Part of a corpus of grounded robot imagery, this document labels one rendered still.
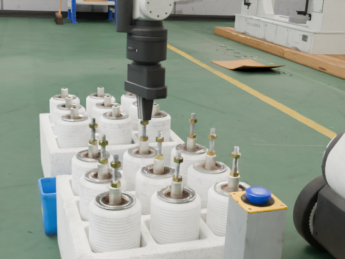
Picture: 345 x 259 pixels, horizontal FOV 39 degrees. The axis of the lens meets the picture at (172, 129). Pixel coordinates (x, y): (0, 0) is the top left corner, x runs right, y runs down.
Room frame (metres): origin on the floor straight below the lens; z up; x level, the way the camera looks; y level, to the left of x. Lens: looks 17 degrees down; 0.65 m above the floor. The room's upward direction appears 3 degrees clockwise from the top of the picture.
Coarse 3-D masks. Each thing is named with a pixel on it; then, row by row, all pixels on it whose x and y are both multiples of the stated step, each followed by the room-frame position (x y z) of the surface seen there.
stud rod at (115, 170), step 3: (114, 156) 0.81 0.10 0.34; (117, 156) 0.81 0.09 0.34; (114, 159) 0.81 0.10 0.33; (117, 159) 0.81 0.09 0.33; (114, 162) 0.81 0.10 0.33; (117, 162) 0.81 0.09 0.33; (114, 168) 0.81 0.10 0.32; (117, 168) 0.81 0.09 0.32; (114, 171) 0.81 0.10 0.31; (117, 171) 0.81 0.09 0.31; (114, 174) 0.81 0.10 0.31; (117, 174) 0.81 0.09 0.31; (114, 177) 0.81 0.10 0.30; (117, 177) 0.81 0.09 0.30; (114, 180) 0.81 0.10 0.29; (117, 180) 0.81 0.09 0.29
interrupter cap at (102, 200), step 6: (108, 192) 0.85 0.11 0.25; (126, 192) 0.85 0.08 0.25; (96, 198) 0.82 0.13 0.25; (102, 198) 0.82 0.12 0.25; (108, 198) 0.83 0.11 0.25; (126, 198) 0.83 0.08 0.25; (132, 198) 0.83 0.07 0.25; (96, 204) 0.80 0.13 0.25; (102, 204) 0.80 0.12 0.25; (108, 204) 0.80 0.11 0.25; (114, 204) 0.80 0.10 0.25; (120, 204) 0.81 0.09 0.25; (126, 204) 0.80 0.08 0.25; (132, 204) 0.80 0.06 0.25; (114, 210) 0.78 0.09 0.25; (120, 210) 0.78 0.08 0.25
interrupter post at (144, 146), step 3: (141, 141) 1.07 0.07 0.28; (144, 141) 1.07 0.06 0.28; (147, 141) 1.07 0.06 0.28; (141, 144) 1.07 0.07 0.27; (144, 144) 1.07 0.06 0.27; (147, 144) 1.07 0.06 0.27; (141, 147) 1.07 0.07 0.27; (144, 147) 1.07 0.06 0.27; (147, 147) 1.07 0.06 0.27; (141, 150) 1.07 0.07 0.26; (144, 150) 1.07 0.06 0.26; (147, 150) 1.07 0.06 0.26; (141, 153) 1.07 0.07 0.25; (144, 153) 1.07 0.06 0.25; (147, 153) 1.07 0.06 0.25
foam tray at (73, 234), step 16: (64, 176) 1.08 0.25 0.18; (64, 192) 0.99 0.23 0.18; (128, 192) 1.01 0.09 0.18; (64, 208) 0.92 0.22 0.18; (64, 224) 0.93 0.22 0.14; (80, 224) 0.85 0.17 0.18; (144, 224) 0.87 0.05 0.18; (64, 240) 0.93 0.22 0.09; (80, 240) 0.79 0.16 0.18; (144, 240) 0.81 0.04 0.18; (208, 240) 0.82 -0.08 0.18; (224, 240) 0.82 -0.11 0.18; (64, 256) 0.94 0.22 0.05; (80, 256) 0.74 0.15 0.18; (96, 256) 0.74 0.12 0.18; (112, 256) 0.75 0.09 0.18; (128, 256) 0.75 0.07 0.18; (144, 256) 0.76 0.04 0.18; (160, 256) 0.77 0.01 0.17; (176, 256) 0.78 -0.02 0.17; (192, 256) 0.79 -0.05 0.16; (208, 256) 0.80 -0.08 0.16
